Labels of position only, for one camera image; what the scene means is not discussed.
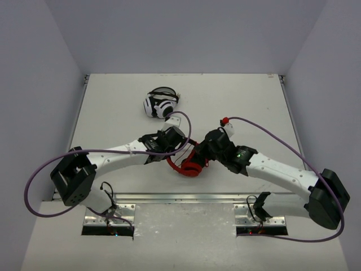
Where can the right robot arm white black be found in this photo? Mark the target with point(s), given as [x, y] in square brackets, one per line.
[321, 197]

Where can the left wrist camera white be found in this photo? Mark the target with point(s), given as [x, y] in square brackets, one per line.
[172, 121]

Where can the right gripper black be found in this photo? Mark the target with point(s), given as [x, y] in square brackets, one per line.
[201, 149]

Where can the red black headphones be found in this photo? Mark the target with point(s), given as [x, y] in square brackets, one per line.
[191, 166]

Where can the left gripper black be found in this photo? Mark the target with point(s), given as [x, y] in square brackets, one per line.
[177, 140]

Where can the metal mounting plate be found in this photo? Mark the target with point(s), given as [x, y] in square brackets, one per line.
[124, 210]
[245, 219]

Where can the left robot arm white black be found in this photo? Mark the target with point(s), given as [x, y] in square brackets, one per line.
[75, 174]

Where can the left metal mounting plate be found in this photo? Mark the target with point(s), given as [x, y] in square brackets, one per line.
[124, 210]

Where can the white black headphones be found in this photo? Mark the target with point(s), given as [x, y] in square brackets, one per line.
[160, 102]

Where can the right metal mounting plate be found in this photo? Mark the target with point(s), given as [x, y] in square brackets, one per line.
[245, 219]

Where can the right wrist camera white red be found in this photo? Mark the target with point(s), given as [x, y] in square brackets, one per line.
[227, 127]

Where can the aluminium rail table edge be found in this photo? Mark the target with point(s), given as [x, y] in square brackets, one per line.
[169, 198]

